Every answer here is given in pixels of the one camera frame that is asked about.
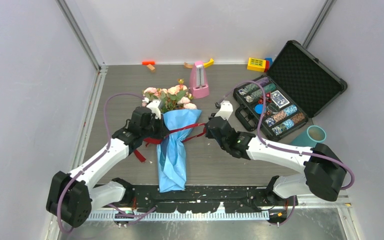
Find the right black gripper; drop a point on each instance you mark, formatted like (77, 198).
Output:
(209, 133)

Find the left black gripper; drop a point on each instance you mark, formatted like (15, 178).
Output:
(162, 127)

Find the pink flower bouquet blue wrap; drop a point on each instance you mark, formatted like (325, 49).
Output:
(180, 116)

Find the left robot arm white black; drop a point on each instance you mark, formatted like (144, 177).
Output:
(74, 195)

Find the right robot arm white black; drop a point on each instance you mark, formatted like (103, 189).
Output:
(319, 171)

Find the teal cylindrical vase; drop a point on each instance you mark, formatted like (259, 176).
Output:
(310, 137)

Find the blue round chip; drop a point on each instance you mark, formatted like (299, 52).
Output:
(260, 109)

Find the small wooden block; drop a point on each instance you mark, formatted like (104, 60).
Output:
(151, 68)

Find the orange red block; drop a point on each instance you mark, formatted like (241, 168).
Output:
(148, 62)

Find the playing card deck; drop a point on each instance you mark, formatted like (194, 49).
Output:
(279, 99)

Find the pink metronome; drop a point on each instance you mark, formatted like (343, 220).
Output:
(198, 82)

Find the wooden curved block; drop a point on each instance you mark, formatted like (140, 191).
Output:
(188, 66)

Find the yellow toy block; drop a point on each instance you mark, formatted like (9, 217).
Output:
(258, 65)

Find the yellow curved block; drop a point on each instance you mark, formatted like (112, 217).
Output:
(209, 63)

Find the black poker chip case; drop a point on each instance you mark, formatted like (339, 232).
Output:
(307, 83)

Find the blue toy block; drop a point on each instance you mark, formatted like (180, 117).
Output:
(269, 60)

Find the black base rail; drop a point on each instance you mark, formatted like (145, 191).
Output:
(200, 199)

